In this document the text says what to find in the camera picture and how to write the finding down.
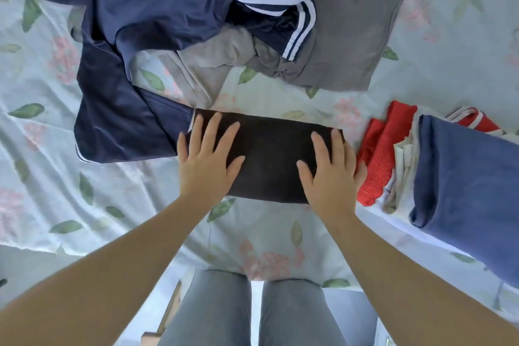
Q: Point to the person's right little finger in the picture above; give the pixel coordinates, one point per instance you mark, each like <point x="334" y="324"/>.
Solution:
<point x="361" y="174"/>

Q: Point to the person's left forearm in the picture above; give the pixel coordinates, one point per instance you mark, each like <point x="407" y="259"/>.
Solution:
<point x="105" y="276"/>

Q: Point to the person's left little finger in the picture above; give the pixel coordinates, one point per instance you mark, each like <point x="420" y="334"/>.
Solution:
<point x="182" y="148"/>

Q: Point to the white folded garment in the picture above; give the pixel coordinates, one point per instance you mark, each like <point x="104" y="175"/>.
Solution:
<point x="405" y="171"/>

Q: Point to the black garment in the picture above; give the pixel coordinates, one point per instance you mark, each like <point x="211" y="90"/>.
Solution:
<point x="271" y="155"/>

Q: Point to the dark grey t-shirt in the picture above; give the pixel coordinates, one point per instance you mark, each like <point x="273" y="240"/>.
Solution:
<point x="352" y="25"/>

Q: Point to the light grey garment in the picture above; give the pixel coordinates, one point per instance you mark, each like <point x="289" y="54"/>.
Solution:
<point x="211" y="62"/>

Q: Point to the wooden bed frame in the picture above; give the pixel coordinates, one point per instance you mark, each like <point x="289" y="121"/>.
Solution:
<point x="168" y="313"/>

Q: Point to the person's right forearm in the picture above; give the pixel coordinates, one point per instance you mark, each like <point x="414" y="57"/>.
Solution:
<point x="405" y="289"/>

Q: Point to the folded blue garment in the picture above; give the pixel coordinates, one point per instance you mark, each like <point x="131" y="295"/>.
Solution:
<point x="466" y="187"/>

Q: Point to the person's left thumb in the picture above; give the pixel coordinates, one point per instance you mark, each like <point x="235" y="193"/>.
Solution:
<point x="236" y="169"/>

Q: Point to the floral pale green bed sheet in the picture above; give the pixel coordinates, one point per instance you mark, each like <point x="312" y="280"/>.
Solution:
<point x="61" y="179"/>

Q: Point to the person's left hand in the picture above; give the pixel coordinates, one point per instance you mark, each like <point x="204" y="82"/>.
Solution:
<point x="202" y="175"/>

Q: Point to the navy white-striped track jacket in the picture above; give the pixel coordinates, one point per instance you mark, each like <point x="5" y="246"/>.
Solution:
<point x="170" y="5"/>

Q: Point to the person's right hand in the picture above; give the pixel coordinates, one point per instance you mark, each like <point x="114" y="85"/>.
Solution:
<point x="334" y="187"/>

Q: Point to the red knit garment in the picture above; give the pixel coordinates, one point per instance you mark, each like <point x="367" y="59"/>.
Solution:
<point x="385" y="155"/>

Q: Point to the person's left middle finger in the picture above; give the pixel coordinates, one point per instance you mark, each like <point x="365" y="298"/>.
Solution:
<point x="212" y="131"/>

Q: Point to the red garment with white stripes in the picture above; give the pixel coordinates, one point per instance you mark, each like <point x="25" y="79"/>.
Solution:
<point x="472" y="118"/>

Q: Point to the person's right thumb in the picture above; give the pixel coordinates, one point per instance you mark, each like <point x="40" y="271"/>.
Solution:
<point x="305" y="175"/>

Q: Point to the person's right middle finger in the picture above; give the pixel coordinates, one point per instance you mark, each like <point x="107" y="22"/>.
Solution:
<point x="337" y="146"/>

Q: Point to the grey trousers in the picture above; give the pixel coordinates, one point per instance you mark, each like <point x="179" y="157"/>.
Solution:
<point x="219" y="313"/>

